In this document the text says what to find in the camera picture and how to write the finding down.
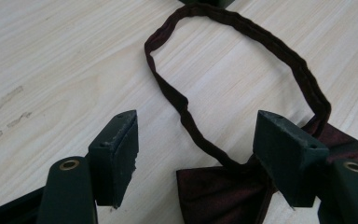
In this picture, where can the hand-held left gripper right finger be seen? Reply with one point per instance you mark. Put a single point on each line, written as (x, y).
(287, 155)

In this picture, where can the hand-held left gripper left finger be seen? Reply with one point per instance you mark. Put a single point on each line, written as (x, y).
(115, 155)

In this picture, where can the dark red bow tie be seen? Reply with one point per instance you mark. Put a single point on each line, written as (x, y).
(217, 193)

